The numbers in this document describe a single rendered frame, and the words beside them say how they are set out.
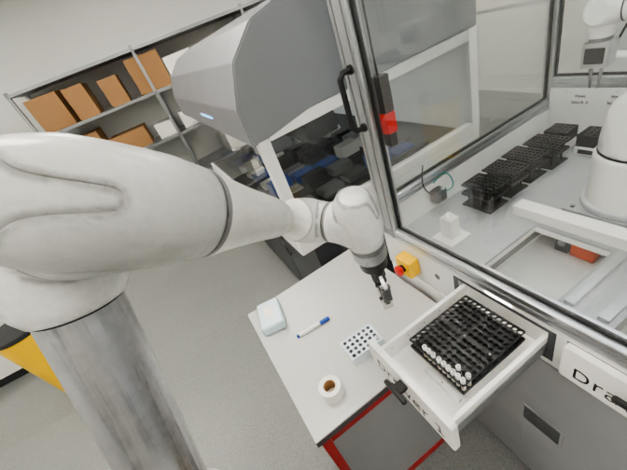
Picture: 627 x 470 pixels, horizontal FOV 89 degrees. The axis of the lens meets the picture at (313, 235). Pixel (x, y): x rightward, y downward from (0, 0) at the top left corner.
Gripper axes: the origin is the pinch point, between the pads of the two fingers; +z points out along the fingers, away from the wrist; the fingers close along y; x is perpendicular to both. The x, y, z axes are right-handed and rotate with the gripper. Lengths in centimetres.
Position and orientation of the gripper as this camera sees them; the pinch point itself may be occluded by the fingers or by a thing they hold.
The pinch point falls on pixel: (384, 297)
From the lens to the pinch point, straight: 101.1
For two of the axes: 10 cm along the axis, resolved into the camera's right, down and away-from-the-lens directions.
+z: 3.3, 6.7, 6.6
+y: -2.5, -6.2, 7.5
